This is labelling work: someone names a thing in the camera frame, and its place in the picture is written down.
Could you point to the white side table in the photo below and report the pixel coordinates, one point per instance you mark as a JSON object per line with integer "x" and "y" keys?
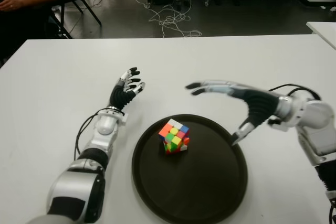
{"x": 325, "y": 31}

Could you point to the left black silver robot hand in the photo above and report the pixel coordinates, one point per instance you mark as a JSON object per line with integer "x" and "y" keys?
{"x": 120, "y": 96}

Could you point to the multicoloured Rubik's cube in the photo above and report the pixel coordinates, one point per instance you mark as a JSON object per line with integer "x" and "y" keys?
{"x": 173, "y": 137}

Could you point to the right silver black robot arm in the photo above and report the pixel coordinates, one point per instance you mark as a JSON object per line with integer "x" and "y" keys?
{"x": 317, "y": 124}

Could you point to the dark brown round plate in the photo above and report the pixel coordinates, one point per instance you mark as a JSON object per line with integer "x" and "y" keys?
{"x": 199, "y": 182}

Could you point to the left silver black robot arm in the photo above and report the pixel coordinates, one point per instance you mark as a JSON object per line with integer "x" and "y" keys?
{"x": 76, "y": 187}

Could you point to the seated person in black shirt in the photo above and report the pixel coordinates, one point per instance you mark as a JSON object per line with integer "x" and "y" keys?
{"x": 23, "y": 3}

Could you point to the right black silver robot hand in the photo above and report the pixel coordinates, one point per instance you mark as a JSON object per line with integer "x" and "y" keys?
{"x": 260, "y": 106}

